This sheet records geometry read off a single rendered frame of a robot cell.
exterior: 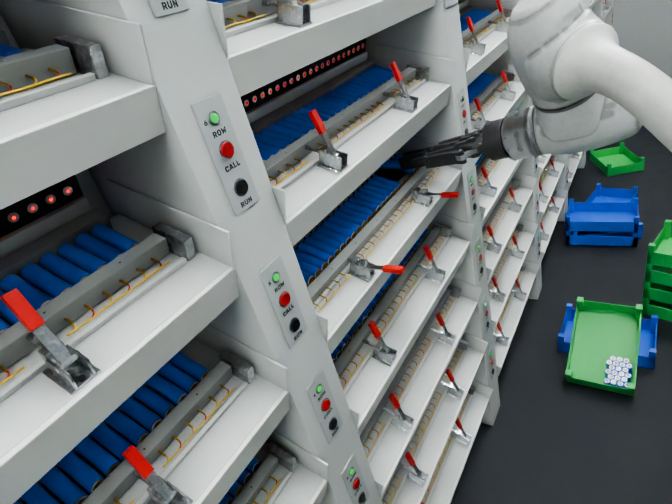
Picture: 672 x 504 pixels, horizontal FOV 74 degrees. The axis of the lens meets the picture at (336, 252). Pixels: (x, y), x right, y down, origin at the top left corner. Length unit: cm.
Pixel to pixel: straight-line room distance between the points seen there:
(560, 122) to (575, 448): 111
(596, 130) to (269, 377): 63
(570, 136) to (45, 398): 78
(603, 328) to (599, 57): 133
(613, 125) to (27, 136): 76
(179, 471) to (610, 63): 72
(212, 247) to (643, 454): 145
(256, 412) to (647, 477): 127
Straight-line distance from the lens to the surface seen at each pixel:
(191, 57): 49
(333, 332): 68
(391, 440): 102
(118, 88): 46
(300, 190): 63
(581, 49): 73
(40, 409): 45
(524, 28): 74
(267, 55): 57
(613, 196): 299
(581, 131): 84
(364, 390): 85
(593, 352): 188
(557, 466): 164
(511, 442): 167
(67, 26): 53
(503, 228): 163
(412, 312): 98
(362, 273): 76
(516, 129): 88
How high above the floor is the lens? 136
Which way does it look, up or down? 29 degrees down
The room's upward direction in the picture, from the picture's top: 17 degrees counter-clockwise
